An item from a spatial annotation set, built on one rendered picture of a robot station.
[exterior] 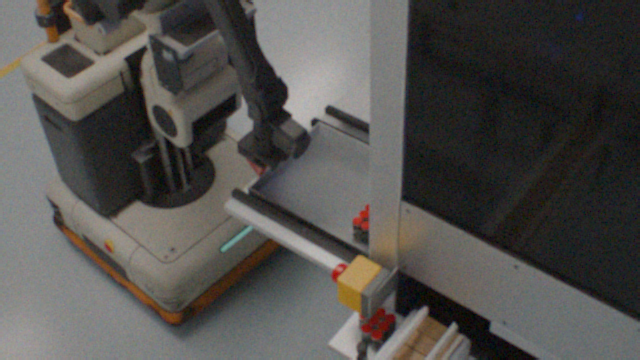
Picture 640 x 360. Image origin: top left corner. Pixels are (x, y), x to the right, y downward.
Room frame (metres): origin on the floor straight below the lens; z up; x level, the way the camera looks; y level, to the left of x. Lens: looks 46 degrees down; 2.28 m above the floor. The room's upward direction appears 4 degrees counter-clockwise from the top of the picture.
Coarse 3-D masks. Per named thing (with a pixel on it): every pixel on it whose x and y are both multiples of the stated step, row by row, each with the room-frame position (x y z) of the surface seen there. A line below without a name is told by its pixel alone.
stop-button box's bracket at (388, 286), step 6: (396, 270) 0.97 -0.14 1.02; (390, 276) 0.96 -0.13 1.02; (396, 276) 0.97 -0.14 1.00; (384, 282) 0.94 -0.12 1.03; (390, 282) 0.96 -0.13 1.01; (396, 282) 0.97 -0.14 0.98; (378, 288) 0.93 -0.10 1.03; (384, 288) 0.94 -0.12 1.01; (390, 288) 0.96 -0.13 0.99; (378, 294) 0.93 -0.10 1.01; (384, 294) 0.94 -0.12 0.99; (390, 294) 0.96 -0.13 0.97; (372, 300) 0.91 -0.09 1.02; (378, 300) 0.93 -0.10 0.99; (384, 300) 0.94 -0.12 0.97; (372, 306) 0.91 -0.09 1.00; (378, 306) 0.93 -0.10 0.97; (372, 312) 0.91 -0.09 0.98
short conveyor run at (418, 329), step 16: (416, 320) 0.90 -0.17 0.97; (432, 320) 0.92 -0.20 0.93; (400, 336) 0.86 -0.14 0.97; (416, 336) 0.89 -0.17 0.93; (432, 336) 0.88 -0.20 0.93; (448, 336) 0.86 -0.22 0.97; (384, 352) 0.86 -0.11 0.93; (400, 352) 0.86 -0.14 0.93; (416, 352) 0.85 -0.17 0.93; (432, 352) 0.83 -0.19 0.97; (448, 352) 0.85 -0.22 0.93; (464, 352) 0.85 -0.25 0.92
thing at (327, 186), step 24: (312, 144) 1.47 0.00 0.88; (336, 144) 1.46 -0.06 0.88; (360, 144) 1.43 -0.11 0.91; (288, 168) 1.39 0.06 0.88; (312, 168) 1.39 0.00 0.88; (336, 168) 1.38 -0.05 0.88; (360, 168) 1.38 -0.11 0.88; (264, 192) 1.32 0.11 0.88; (288, 192) 1.32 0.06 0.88; (312, 192) 1.31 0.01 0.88; (336, 192) 1.31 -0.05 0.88; (360, 192) 1.30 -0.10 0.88; (312, 216) 1.24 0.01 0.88; (336, 216) 1.24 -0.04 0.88; (336, 240) 1.15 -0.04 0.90; (360, 240) 1.16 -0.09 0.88
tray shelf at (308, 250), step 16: (368, 80) 1.69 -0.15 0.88; (352, 96) 1.63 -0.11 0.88; (368, 96) 1.63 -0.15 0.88; (352, 112) 1.57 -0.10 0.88; (368, 112) 1.57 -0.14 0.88; (256, 176) 1.37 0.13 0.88; (224, 208) 1.29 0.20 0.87; (240, 208) 1.28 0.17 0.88; (256, 224) 1.23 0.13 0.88; (272, 224) 1.23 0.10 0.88; (288, 240) 1.18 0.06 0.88; (304, 240) 1.18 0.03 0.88; (304, 256) 1.14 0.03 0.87; (320, 256) 1.13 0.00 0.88
